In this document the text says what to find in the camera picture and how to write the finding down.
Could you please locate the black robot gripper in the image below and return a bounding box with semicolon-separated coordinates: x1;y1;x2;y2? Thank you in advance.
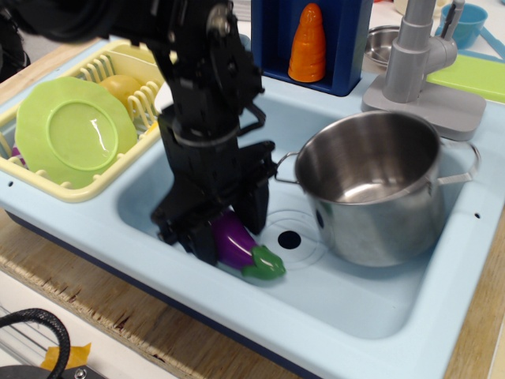
151;106;276;265

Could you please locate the purple toy eggplant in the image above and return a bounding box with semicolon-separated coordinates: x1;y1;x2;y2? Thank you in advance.
211;210;286;280

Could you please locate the stainless steel pot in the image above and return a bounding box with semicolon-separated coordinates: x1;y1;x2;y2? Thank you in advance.
286;111;481;267

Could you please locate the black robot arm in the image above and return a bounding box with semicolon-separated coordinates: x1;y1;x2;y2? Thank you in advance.
1;1;282;276

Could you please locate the yellow plastic bowl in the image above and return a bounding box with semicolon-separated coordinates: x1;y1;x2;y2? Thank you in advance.
99;74;141;111

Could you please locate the green plastic plate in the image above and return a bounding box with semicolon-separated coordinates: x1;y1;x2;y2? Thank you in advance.
15;77;137;189

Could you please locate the yellow dish rack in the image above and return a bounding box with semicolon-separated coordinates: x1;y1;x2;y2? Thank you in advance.
1;41;165;203

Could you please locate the orange toy carrot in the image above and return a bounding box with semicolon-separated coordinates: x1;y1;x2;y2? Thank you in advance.
288;3;327;83

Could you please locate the yellow tape piece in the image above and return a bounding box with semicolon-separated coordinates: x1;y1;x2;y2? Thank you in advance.
40;343;92;371

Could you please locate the light blue toy sink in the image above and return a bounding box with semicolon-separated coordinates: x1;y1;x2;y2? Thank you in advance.
1;102;504;378

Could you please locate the purple item in rack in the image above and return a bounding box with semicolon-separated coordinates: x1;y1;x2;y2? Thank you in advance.
12;145;26;166

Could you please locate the grey toy faucet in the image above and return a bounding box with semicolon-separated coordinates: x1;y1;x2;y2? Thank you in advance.
361;1;486;141

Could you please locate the small steel bowl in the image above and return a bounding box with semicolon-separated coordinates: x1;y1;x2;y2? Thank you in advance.
365;25;400;69

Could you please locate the green cutting board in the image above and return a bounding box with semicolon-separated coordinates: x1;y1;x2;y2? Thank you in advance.
428;55;504;103

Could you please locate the blue plastic cup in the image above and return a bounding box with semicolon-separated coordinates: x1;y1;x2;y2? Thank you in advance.
452;3;504;62

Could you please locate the black braided cable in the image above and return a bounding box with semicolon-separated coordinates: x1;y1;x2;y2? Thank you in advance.
0;308;72;379

